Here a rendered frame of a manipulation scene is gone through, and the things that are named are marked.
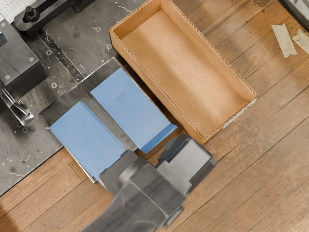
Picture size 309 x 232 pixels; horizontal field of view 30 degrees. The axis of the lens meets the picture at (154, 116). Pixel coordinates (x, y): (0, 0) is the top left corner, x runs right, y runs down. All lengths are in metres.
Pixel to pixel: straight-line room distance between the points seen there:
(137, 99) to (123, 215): 0.39
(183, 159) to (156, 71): 0.31
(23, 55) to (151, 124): 0.25
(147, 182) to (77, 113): 0.34
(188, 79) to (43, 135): 0.28
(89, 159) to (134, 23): 0.26
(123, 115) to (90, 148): 0.08
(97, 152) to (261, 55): 0.35
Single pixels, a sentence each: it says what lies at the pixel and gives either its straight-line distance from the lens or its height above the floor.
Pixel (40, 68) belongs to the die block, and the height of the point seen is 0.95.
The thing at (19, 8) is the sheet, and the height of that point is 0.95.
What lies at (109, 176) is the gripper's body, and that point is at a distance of 0.87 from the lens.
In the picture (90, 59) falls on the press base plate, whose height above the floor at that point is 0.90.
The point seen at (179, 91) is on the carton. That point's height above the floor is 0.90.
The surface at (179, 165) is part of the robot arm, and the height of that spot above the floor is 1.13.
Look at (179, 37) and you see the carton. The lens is 1.07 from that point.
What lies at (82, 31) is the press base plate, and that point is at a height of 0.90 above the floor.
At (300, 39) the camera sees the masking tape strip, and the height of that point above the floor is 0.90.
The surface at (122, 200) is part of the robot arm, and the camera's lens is 0.67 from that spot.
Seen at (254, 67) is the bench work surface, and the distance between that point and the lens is 1.07.
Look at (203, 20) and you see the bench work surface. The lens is 1.09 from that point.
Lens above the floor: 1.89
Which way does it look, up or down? 75 degrees down
